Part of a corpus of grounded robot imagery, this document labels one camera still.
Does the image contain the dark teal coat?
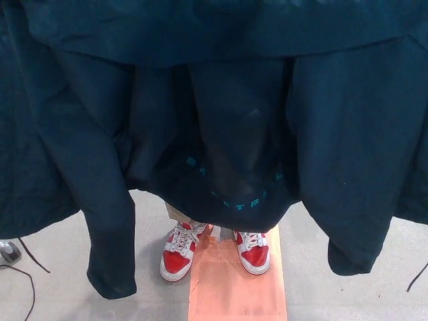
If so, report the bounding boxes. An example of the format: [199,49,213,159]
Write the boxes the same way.
[0,0,428,304]

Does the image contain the grey floor device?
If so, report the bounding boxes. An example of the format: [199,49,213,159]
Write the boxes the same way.
[0,241,23,265]

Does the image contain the beige trousers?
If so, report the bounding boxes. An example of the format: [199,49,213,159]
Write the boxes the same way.
[166,199,195,224]

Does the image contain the red white right sneaker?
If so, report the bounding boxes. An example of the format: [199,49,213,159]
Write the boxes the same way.
[159,221,209,281]

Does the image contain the red white left sneaker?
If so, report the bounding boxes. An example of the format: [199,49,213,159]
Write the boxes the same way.
[233,229,270,276]

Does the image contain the red white sneaker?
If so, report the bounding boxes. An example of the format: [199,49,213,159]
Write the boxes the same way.
[159,221,209,281]
[233,229,270,276]

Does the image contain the orange floor mat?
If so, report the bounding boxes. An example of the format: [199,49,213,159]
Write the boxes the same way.
[187,224,285,321]

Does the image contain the black floor cable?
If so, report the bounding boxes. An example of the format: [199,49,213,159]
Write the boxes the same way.
[0,263,35,321]

